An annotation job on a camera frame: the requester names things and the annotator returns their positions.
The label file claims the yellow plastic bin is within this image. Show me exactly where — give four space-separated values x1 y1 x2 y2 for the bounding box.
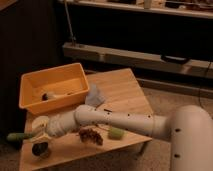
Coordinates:
19 63 89 115

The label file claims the metal pole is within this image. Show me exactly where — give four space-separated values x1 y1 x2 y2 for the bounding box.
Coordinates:
64 0 76 45

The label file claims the black object on shelf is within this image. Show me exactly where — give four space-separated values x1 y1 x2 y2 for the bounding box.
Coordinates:
161 55 191 65

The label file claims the brush in bin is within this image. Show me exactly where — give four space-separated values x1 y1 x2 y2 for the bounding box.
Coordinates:
41 91 73 101

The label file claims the blue cloth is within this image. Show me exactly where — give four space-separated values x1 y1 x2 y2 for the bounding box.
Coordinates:
85 84 105 107

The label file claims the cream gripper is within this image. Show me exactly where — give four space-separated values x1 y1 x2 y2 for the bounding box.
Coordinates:
30 124 51 144

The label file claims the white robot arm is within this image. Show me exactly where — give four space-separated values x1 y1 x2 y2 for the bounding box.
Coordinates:
32 105 213 171

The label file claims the wooden shelf rail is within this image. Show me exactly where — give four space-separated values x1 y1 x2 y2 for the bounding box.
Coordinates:
63 42 213 79

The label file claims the green pepper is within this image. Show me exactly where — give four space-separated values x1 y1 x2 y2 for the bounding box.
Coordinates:
7 133 34 142

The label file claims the bunch of dark grapes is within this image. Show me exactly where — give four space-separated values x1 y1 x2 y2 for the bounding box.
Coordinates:
78 128 103 146

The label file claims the metal cup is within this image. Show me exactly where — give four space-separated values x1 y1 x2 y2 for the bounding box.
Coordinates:
32 142 51 158

